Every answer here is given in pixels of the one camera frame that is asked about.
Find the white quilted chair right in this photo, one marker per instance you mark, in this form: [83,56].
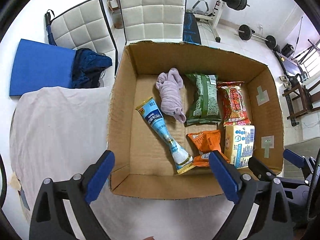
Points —
[153,20]

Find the yellow blue tissue pack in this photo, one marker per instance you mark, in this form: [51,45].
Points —
[239,143]

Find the dark wooden chair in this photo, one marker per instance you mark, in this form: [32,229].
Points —
[297,91]

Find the grey office chair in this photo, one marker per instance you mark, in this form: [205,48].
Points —
[307,148]

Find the purple soft cloth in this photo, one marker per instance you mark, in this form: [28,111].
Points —
[169,85]

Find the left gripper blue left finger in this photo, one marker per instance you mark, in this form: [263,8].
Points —
[96,176]

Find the black blue weight bench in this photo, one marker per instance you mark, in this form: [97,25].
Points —
[191,32]

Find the cardboard box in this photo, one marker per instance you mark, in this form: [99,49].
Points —
[144,167]

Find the treadmill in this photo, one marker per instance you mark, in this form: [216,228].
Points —
[303,66]

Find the light blue Nestle pouch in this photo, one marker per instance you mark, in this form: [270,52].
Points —
[153,116]

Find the white quilted chair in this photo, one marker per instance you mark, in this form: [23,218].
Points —
[86,26]
[153,20]

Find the orange snack bag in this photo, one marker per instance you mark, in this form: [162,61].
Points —
[206,142]

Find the white quilted chair left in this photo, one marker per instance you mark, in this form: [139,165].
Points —
[86,26]

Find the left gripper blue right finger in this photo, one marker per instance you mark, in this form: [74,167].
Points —
[227,176]

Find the barbell on floor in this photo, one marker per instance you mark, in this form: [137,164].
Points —
[246,33]

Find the black speaker box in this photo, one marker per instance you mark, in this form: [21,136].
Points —
[287,50]

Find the green snack bag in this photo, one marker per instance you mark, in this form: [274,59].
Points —
[204,109]

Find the white barbell rack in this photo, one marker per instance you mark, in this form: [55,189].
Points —
[211,17]

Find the grey table cloth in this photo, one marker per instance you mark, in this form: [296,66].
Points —
[58,132]

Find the blue foam mat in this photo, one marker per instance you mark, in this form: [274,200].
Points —
[37,65]

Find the red snack bag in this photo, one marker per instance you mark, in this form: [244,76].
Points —
[234,108]

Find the dark blue clothing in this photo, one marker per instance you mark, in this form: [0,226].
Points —
[88,67]

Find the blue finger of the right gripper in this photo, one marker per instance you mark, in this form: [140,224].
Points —
[294,158]
[259,169]

